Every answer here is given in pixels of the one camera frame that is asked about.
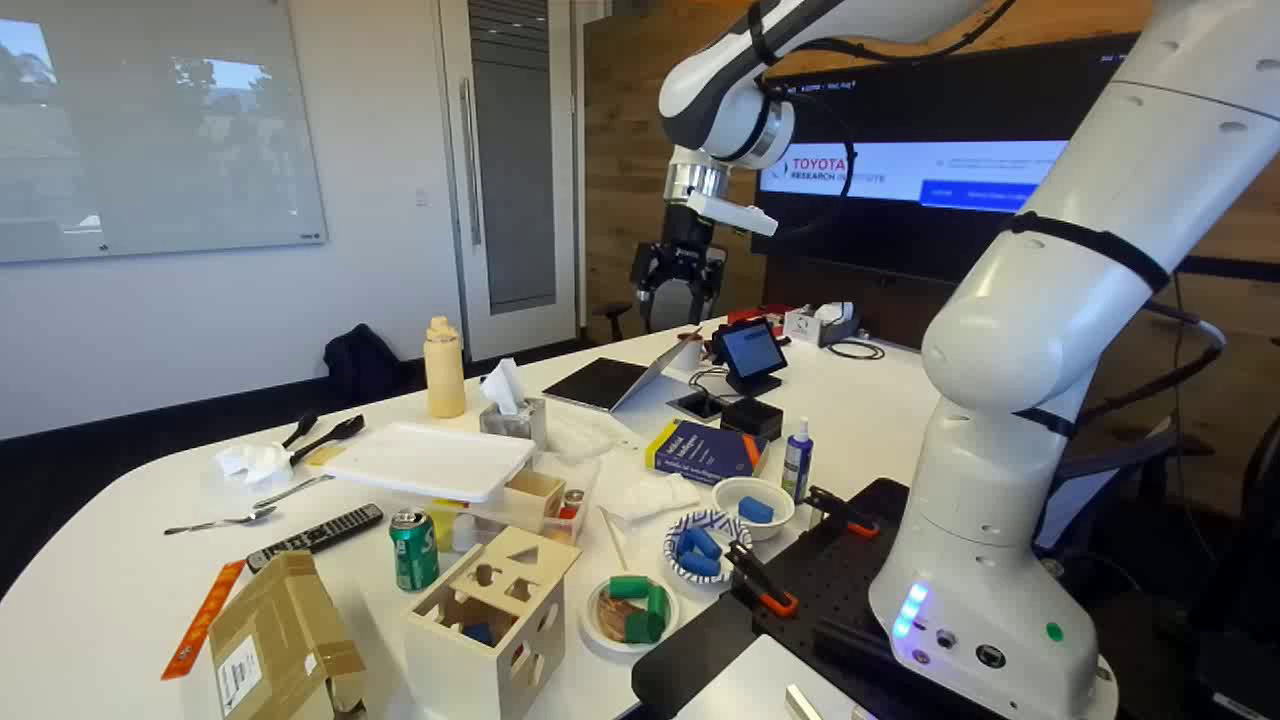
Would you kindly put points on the black backpack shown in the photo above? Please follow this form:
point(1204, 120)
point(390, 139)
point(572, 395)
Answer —
point(361, 360)

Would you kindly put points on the black plastic utensil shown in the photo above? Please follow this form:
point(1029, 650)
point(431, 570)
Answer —
point(297, 431)

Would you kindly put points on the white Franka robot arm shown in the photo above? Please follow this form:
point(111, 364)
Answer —
point(1132, 201)

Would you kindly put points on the blue book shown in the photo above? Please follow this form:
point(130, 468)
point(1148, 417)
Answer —
point(706, 455)

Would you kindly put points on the blue patterned paper plate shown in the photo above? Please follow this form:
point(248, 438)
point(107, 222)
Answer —
point(681, 577)

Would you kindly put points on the white flat panel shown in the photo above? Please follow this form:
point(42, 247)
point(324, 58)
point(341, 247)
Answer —
point(746, 684)

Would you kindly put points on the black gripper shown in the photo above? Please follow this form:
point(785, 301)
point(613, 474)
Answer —
point(691, 233)

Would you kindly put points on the black orange clamp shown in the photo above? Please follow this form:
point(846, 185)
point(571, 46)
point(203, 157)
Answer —
point(841, 512)
point(762, 582)

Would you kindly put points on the yellow green cup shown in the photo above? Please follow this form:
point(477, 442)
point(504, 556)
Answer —
point(444, 525)

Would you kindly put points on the white door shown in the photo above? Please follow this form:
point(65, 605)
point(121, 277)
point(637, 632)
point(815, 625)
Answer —
point(515, 163)

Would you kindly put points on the white and blue bottle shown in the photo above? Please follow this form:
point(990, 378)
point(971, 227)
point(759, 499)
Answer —
point(798, 466)

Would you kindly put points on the small tablet display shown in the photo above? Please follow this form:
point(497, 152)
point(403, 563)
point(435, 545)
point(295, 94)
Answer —
point(749, 348)

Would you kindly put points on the crumpled white tissue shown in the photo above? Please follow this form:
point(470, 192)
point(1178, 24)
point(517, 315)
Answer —
point(248, 462)

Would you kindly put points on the silver laptop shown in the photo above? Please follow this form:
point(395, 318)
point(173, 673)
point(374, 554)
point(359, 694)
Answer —
point(600, 381)

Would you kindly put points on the black plastic spoon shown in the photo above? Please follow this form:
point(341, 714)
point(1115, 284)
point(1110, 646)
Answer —
point(328, 433)

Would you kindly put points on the yellow squeeze bottle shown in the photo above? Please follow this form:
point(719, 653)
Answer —
point(444, 374)

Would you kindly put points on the wooden shape sorter box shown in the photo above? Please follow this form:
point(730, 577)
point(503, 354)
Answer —
point(495, 642)

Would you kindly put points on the black remote control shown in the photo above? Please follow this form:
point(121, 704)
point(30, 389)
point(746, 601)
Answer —
point(323, 532)

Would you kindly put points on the blue chair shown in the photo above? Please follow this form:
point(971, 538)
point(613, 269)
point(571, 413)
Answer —
point(1104, 474)

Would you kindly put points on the blue cylinder block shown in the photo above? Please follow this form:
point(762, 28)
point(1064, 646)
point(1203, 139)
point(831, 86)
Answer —
point(703, 563)
point(695, 543)

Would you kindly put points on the silver spoon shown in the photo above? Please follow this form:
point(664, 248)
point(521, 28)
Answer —
point(295, 491)

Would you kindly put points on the wall whiteboard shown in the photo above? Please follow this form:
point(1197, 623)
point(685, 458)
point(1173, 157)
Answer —
point(147, 120)

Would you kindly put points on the white bowl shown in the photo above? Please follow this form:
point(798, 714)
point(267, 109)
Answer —
point(752, 529)

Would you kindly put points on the wall monitor screen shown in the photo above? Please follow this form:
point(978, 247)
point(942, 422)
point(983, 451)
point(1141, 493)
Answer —
point(935, 100)

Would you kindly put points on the green toy blocks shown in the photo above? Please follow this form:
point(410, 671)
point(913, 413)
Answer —
point(637, 605)

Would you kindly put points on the green can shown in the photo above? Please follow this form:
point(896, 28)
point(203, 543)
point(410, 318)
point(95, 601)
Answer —
point(415, 554)

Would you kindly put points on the silver fork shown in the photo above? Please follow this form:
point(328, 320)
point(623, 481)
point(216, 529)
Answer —
point(220, 522)

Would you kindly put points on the black box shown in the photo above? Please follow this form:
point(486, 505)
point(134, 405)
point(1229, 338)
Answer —
point(752, 417)

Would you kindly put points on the cardboard box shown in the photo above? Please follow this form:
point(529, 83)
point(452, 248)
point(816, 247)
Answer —
point(280, 632)

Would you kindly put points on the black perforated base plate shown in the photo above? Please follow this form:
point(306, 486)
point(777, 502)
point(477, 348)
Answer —
point(815, 586)

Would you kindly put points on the red object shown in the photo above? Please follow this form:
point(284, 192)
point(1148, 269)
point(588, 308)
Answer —
point(759, 318)

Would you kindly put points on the white flat bin lid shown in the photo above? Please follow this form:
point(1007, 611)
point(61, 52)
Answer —
point(426, 462)

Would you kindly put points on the tissue holder with tissues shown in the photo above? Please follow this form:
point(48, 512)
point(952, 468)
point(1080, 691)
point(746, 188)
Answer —
point(515, 417)

